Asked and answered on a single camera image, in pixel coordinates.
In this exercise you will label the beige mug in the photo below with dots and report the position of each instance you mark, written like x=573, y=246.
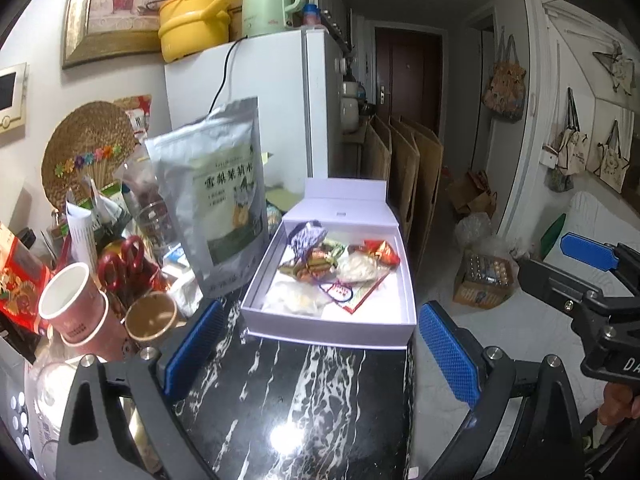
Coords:
x=152, y=320

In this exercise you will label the yellow pot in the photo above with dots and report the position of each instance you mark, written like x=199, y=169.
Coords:
x=195, y=25

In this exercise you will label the red printed card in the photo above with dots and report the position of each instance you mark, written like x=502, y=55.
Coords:
x=137, y=115

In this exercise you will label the round woven straw fan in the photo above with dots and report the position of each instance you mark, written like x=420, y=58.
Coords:
x=87, y=137

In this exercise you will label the gold framed flower picture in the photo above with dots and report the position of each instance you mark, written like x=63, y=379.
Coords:
x=115, y=5

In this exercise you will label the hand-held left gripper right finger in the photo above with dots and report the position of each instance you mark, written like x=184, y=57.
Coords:
x=450, y=355

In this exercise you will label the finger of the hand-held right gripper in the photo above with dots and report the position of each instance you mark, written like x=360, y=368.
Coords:
x=555, y=287
x=587, y=251

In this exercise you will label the bundle of colourful candy packets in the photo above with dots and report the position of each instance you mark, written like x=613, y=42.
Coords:
x=312, y=262

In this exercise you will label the beige printed tote bag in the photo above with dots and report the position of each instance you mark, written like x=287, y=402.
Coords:
x=610, y=162
x=567, y=152

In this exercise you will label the crumpled brown paper bags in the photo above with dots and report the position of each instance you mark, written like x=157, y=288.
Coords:
x=472, y=195

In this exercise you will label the long red white snack packet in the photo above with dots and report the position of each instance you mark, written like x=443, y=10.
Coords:
x=365, y=295

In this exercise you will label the flat brown cardboard sheet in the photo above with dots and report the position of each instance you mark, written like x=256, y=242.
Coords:
x=377, y=150
x=431, y=185
x=406, y=175

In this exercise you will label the green flat object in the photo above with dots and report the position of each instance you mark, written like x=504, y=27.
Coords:
x=552, y=237

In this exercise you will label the rolled white paper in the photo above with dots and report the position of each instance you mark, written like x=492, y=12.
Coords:
x=82, y=232

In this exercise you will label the clear plastic bag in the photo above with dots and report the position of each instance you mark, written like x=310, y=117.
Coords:
x=472, y=230

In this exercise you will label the green electric kettle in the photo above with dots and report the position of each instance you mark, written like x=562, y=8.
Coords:
x=267, y=0

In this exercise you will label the dark brown door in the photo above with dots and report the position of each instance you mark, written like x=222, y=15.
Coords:
x=410, y=75

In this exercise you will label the star shaped wall decoration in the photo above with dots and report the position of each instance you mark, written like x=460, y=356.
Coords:
x=617, y=67

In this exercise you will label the purple patterned pouch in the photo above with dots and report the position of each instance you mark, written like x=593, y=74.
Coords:
x=306, y=237

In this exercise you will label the printed cardboard box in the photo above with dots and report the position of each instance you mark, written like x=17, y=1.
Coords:
x=485, y=280

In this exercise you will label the blue capped bottle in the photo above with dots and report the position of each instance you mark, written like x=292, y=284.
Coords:
x=311, y=16

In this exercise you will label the white refrigerator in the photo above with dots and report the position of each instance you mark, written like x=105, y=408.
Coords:
x=285, y=105

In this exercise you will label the red orange snack bag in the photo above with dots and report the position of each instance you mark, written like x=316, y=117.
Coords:
x=20, y=280

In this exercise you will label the silver stand-up pouch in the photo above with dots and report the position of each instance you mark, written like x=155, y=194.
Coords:
x=215, y=200

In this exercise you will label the white ceramic pot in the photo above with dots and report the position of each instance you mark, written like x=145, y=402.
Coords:
x=350, y=89
x=349, y=115

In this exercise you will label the green paper envelope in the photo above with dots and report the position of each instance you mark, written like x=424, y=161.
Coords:
x=285, y=199

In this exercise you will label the white wall intercom panel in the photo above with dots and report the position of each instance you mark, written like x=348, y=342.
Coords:
x=10, y=97

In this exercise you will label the crumpled white tissue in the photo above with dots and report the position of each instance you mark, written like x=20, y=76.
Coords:
x=185, y=292

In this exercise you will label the green white carton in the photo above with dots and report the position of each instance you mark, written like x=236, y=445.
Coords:
x=107, y=202

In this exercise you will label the white puff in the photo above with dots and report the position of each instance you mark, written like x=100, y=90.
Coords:
x=360, y=266
x=292, y=301

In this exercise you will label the green white snack packet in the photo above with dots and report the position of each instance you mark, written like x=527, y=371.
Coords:
x=341, y=254

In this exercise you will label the brown patterned tote bag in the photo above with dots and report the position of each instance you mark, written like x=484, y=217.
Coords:
x=504, y=90

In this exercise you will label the lavender gift box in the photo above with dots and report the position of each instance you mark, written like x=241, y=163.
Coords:
x=350, y=330

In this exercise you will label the white wall cabinet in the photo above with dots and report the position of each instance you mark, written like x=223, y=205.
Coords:
x=332, y=0

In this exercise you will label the clear drinking glass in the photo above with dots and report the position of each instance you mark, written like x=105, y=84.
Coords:
x=155, y=225

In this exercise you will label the person's right hand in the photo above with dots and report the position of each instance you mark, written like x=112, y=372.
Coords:
x=620, y=402

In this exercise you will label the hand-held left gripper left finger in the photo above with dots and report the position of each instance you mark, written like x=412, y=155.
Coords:
x=192, y=352

